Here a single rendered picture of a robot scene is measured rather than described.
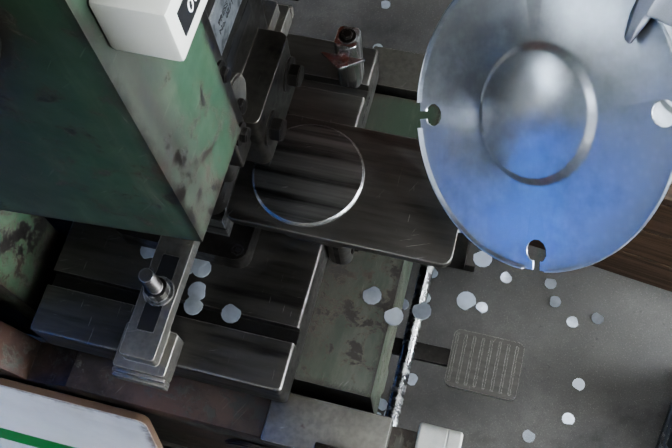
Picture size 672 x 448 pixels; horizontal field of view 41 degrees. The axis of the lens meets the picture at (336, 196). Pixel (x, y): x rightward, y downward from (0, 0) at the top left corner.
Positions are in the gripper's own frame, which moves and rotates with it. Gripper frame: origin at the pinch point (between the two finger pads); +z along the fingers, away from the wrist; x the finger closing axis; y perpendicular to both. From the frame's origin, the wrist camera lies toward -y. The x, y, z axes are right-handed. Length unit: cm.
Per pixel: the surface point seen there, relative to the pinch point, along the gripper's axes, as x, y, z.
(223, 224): -5.3, -19.3, 43.1
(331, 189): 1.8, -14.5, 34.0
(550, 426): 71, 15, 76
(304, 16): 84, -86, 62
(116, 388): -9, -17, 68
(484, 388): 54, 4, 70
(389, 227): 3.7, -7.3, 32.8
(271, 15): 10, -39, 30
